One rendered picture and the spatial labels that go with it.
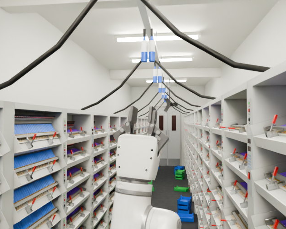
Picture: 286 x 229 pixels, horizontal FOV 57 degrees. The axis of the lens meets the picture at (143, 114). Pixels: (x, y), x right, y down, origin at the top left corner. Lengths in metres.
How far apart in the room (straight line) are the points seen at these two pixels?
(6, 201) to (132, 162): 1.06
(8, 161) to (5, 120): 0.22
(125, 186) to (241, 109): 1.50
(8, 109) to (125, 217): 1.08
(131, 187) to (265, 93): 0.88
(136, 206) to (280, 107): 0.90
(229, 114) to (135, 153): 1.43
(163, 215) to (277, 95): 0.89
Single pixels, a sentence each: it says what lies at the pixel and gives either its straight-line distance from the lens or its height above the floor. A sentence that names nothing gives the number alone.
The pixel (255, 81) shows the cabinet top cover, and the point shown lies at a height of 1.79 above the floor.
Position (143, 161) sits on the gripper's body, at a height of 1.53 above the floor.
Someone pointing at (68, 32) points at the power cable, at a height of 2.02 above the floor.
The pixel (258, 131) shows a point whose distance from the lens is 1.29.
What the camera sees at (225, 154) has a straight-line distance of 1.98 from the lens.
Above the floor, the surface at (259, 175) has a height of 1.38.
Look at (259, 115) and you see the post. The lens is 1.29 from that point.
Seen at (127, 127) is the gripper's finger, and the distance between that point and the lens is 0.64.
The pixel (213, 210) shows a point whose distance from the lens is 2.79.
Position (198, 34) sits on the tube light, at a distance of 4.04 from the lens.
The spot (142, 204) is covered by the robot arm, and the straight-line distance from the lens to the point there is 0.60.
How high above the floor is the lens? 1.62
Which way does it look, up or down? 1 degrees up
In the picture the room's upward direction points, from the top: straight up
